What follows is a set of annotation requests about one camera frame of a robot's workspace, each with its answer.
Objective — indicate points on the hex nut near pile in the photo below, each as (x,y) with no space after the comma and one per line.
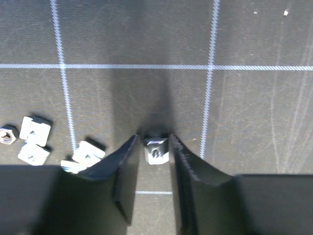
(8,134)

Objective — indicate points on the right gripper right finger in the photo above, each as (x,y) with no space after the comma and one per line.
(208,201)

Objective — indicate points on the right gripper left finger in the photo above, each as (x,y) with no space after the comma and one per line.
(95,201)

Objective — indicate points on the black grid cutting mat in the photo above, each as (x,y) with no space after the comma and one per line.
(232,79)

